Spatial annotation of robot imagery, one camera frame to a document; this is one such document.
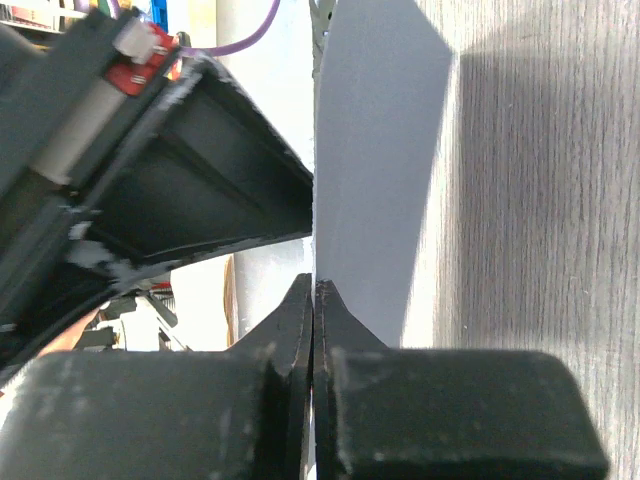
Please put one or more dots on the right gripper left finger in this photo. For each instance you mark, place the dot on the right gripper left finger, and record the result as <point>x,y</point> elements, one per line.
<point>238,414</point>

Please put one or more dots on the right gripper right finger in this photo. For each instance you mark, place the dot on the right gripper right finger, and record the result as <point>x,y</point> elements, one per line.
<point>385,413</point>

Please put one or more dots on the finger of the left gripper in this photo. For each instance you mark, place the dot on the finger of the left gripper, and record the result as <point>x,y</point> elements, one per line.
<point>200,173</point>

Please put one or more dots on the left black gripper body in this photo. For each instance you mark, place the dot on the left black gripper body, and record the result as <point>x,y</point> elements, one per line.
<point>63,111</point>

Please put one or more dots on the blue grey envelope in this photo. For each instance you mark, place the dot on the blue grey envelope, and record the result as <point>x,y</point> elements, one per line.
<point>382,93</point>

